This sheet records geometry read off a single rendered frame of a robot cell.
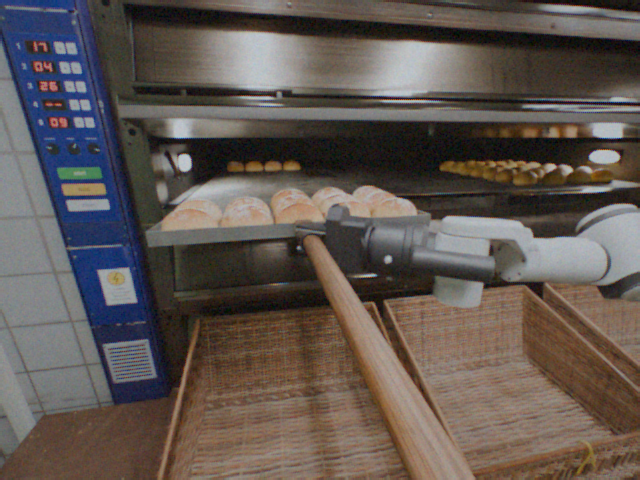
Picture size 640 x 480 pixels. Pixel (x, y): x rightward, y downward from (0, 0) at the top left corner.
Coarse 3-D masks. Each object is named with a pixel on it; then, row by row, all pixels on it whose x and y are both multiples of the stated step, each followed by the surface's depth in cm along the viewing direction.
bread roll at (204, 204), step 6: (198, 198) 63; (180, 204) 61; (186, 204) 61; (192, 204) 61; (198, 204) 61; (204, 204) 61; (210, 204) 62; (210, 210) 62; (216, 210) 62; (216, 216) 62; (222, 216) 64
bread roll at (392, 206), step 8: (384, 200) 64; (392, 200) 63; (400, 200) 63; (376, 208) 63; (384, 208) 62; (392, 208) 62; (400, 208) 62; (408, 208) 62; (376, 216) 63; (384, 216) 62
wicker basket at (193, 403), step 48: (240, 336) 89; (288, 336) 92; (336, 336) 94; (384, 336) 85; (192, 384) 77; (240, 384) 91; (336, 384) 95; (192, 432) 75; (240, 432) 81; (288, 432) 81; (336, 432) 81; (384, 432) 82
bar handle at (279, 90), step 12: (132, 84) 60; (144, 84) 60; (156, 84) 61; (168, 84) 61; (180, 84) 62; (192, 84) 62; (204, 84) 62; (216, 84) 63; (228, 84) 63; (240, 84) 64; (276, 96) 66
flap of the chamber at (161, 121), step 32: (160, 128) 67; (192, 128) 68; (224, 128) 69; (256, 128) 70; (288, 128) 71; (320, 128) 72; (352, 128) 74; (384, 128) 75; (416, 128) 76; (448, 128) 78; (480, 128) 79; (512, 128) 81; (544, 128) 82; (576, 128) 84; (608, 128) 85
